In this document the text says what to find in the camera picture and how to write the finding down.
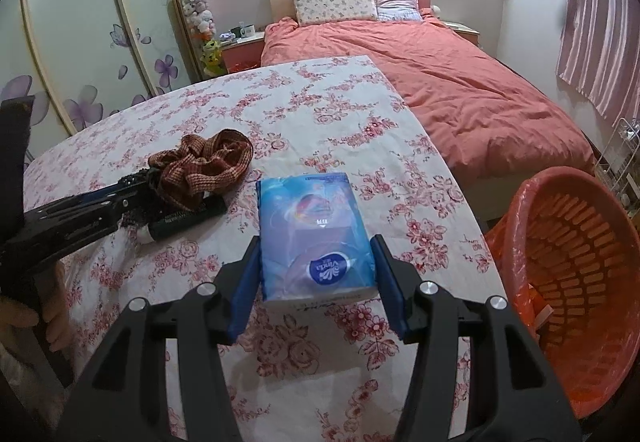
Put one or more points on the floral white pink tablecloth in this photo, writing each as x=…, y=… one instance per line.
x=334, y=374

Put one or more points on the floral white pillow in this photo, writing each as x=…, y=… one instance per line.
x=310, y=12

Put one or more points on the blue tissue pack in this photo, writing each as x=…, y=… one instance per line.
x=315, y=248

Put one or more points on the person left hand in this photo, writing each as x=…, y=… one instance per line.
x=54, y=313

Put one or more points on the white mug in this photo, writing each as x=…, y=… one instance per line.
x=247, y=31

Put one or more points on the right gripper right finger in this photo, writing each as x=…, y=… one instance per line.
x=514, y=394

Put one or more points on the plush toy tower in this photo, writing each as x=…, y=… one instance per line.
x=202, y=30

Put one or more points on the coral red duvet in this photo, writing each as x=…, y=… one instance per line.
x=485, y=120

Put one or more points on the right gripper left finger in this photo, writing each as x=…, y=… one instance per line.
x=121, y=395

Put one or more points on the white wire rack shelf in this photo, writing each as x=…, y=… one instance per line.
x=618, y=167

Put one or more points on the pink left nightstand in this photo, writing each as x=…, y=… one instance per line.
x=244, y=54

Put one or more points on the orange plastic laundry basket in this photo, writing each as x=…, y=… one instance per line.
x=568, y=257

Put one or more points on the pink striped pillow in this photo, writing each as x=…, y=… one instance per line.
x=398, y=10

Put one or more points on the right nightstand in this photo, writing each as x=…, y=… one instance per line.
x=464, y=31

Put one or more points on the pink satin curtain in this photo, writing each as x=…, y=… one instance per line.
x=599, y=55

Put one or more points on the floral sliding wardrobe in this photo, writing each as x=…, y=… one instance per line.
x=86, y=60

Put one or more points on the black white daisy sock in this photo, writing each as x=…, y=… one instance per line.
x=14, y=140

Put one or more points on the brown woven scrunchie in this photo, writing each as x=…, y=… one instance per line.
x=200, y=167

